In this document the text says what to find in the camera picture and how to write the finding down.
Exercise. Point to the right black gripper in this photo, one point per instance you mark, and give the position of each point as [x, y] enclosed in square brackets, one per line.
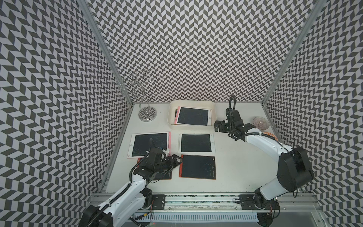
[221, 123]

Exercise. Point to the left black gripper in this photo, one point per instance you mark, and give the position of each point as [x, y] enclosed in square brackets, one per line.
[176, 163]

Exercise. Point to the red framed writing tablet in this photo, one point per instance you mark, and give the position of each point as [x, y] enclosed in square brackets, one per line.
[167, 176]

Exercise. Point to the pink edged writing tablet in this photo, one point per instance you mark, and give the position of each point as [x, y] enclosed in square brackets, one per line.
[139, 143]

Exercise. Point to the white framed writing tablet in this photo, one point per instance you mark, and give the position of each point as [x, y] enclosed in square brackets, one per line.
[202, 143]

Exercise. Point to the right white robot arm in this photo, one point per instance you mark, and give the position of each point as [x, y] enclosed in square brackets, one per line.
[294, 167]

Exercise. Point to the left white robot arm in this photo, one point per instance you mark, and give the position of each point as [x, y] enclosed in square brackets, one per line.
[134, 195]

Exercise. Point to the cream storage box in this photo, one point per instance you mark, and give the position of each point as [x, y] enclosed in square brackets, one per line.
[188, 103]

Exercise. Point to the clear glass bowl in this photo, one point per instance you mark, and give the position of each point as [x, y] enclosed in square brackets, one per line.
[261, 123]

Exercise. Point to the orange patterned bowl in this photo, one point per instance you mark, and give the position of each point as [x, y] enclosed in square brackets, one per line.
[271, 134]

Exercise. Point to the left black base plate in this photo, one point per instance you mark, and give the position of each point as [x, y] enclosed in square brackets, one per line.
[157, 202]

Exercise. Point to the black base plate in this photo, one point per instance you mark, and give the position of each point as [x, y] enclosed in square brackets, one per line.
[257, 202]
[157, 202]

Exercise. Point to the silver wire stand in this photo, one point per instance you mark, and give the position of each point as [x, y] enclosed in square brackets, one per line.
[138, 82]

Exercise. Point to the aluminium front rail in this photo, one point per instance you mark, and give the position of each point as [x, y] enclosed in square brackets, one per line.
[304, 202]

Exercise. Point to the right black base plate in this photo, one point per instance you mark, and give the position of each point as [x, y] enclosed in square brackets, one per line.
[257, 202]

